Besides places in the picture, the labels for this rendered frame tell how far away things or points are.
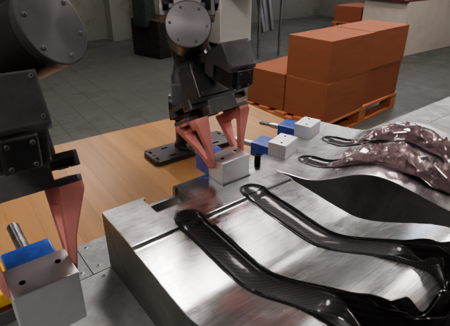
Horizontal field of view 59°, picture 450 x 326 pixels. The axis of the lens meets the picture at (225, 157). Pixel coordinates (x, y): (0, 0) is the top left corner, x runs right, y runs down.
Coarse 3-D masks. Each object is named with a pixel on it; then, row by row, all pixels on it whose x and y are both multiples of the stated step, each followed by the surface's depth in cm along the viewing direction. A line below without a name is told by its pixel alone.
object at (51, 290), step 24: (24, 240) 39; (48, 240) 38; (24, 264) 33; (48, 264) 33; (72, 264) 33; (24, 288) 31; (48, 288) 31; (72, 288) 33; (24, 312) 31; (48, 312) 32; (72, 312) 34
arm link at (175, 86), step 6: (174, 66) 79; (174, 72) 79; (174, 78) 79; (174, 84) 78; (180, 84) 78; (174, 90) 78; (180, 90) 79; (174, 96) 79; (180, 96) 79; (174, 102) 79; (180, 102) 79
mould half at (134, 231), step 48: (192, 192) 56; (240, 192) 57; (288, 192) 56; (144, 240) 46; (240, 240) 47; (288, 240) 47; (144, 288) 46; (192, 288) 40; (240, 288) 40; (336, 288) 35; (384, 288) 34; (432, 288) 34
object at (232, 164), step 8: (216, 152) 59; (224, 152) 59; (232, 152) 59; (240, 152) 59; (200, 160) 61; (216, 160) 57; (224, 160) 57; (232, 160) 57; (240, 160) 58; (248, 160) 59; (200, 168) 62; (208, 168) 60; (216, 168) 57; (224, 168) 56; (232, 168) 57; (240, 168) 58; (248, 168) 59; (216, 176) 58; (224, 176) 57; (232, 176) 58; (240, 176) 59; (224, 184) 57
